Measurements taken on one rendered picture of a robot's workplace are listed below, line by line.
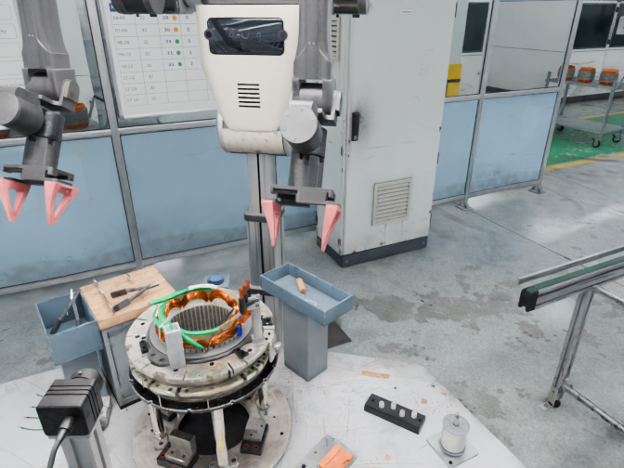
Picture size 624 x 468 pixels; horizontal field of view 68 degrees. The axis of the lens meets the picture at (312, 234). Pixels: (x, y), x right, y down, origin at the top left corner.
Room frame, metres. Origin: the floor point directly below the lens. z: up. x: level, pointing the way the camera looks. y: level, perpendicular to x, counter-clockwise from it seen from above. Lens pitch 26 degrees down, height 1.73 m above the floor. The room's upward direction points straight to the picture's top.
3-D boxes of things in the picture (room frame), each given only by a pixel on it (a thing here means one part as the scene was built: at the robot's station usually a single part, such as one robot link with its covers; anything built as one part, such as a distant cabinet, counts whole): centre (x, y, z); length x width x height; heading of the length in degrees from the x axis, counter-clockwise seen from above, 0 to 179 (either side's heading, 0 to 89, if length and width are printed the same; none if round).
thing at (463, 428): (0.78, -0.34, 0.82); 0.06 x 0.06 x 0.07
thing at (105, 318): (1.03, 0.48, 1.05); 0.20 x 0.19 x 0.02; 127
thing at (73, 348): (0.94, 0.60, 0.92); 0.17 x 0.11 x 0.28; 37
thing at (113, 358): (1.03, 0.48, 0.91); 0.19 x 0.19 x 0.26; 37
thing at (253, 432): (0.79, 0.14, 0.83); 0.05 x 0.04 x 0.02; 172
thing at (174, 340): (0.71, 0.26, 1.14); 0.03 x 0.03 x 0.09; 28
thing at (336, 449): (0.73, -0.05, 0.80); 0.07 x 0.05 x 0.01; 141
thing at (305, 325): (1.06, 0.02, 0.92); 0.25 x 0.11 x 0.28; 45
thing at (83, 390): (0.35, 0.24, 1.37); 0.06 x 0.04 x 0.04; 1
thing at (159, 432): (0.79, 0.36, 0.91); 0.02 x 0.02 x 0.21
